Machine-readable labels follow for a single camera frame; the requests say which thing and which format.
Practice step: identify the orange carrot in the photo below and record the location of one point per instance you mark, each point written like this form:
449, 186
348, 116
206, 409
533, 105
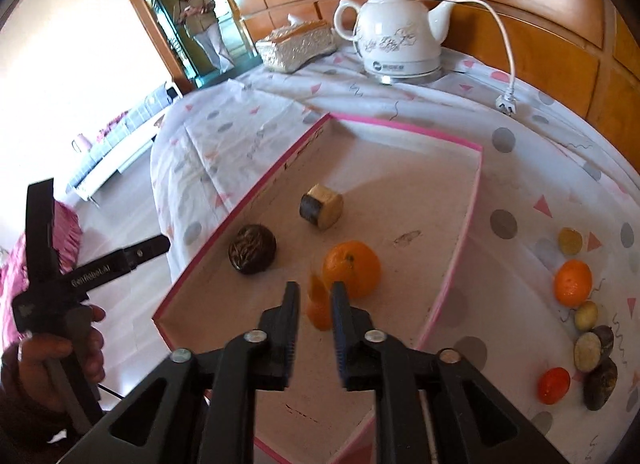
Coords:
318, 309

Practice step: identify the wooden wall cabinet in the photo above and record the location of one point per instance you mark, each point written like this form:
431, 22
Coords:
579, 52

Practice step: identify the small red tomato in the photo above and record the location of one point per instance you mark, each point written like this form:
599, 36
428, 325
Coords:
553, 385

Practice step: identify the purple cut sweet potato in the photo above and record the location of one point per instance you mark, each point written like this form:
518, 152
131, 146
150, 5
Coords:
592, 348

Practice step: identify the pink rimmed white tray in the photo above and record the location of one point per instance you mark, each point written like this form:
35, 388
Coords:
398, 197

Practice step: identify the small tan potato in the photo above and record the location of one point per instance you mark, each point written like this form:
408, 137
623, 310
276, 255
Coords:
586, 316

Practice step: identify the dark brown round fruit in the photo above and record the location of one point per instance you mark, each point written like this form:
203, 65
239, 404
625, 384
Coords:
253, 249

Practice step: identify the white ceramic electric kettle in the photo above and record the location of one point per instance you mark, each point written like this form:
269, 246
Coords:
395, 38

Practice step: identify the orange tangerine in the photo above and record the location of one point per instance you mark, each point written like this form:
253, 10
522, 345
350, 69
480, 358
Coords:
356, 265
572, 283

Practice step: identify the person's left hand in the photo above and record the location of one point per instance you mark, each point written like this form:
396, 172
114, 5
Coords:
25, 379

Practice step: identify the wooden door frame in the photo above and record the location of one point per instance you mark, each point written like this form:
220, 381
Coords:
186, 61

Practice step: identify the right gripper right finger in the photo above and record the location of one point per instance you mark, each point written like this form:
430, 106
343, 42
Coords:
430, 408

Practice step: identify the white patterned tablecloth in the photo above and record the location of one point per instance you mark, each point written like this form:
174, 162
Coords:
544, 170

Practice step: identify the white lace tissue box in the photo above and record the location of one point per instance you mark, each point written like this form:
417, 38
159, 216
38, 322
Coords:
289, 47

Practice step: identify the person in doorway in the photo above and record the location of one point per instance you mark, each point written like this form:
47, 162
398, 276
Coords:
199, 19

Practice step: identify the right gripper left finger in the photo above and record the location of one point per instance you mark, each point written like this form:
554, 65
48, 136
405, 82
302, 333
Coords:
200, 408

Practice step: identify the white low bench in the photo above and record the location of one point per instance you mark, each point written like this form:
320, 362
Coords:
123, 143

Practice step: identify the orange tangerine on cloth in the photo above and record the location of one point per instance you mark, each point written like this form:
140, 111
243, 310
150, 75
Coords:
572, 283

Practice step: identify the small yellow-brown fruit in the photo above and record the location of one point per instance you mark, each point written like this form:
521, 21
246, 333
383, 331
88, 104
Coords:
570, 242

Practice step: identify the dark brown wrinkled fruit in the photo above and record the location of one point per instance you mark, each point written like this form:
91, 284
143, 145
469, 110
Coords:
599, 385

